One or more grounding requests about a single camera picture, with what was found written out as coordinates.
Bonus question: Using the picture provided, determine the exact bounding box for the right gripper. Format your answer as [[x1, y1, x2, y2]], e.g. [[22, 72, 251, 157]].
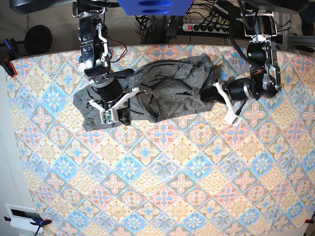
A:
[[88, 81, 140, 125]]

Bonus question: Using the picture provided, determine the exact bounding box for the grey t-shirt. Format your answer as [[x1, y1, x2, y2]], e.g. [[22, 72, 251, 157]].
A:
[[73, 54, 215, 131]]

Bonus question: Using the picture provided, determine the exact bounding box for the red blue table clamp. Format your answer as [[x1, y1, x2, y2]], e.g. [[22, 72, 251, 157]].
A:
[[0, 38, 20, 78]]

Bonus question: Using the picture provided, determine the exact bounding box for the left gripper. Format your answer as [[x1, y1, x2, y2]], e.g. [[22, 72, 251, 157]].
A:
[[202, 81, 256, 126]]

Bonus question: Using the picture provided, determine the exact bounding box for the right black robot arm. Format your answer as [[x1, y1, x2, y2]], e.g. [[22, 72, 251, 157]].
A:
[[72, 0, 140, 125]]

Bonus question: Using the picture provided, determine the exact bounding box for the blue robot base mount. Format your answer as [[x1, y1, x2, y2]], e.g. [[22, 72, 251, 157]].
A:
[[117, 0, 193, 16]]

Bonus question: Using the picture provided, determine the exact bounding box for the black round stool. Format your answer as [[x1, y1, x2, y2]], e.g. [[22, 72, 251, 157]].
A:
[[24, 25, 53, 55]]

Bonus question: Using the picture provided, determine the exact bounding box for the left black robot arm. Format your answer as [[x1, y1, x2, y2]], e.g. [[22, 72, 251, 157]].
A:
[[200, 0, 282, 126]]

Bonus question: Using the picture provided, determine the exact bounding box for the white wall outlet box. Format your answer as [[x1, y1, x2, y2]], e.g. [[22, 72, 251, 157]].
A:
[[4, 204, 42, 233]]

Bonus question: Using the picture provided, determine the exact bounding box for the orange blue corner clamp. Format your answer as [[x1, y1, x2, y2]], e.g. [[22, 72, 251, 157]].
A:
[[4, 216, 52, 236]]

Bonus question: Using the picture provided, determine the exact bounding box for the black power strip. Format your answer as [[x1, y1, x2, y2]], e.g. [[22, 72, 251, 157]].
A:
[[182, 23, 228, 34]]

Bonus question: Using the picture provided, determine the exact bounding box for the patterned colourful tablecloth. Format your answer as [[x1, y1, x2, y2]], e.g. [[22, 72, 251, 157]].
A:
[[6, 51, 315, 236]]

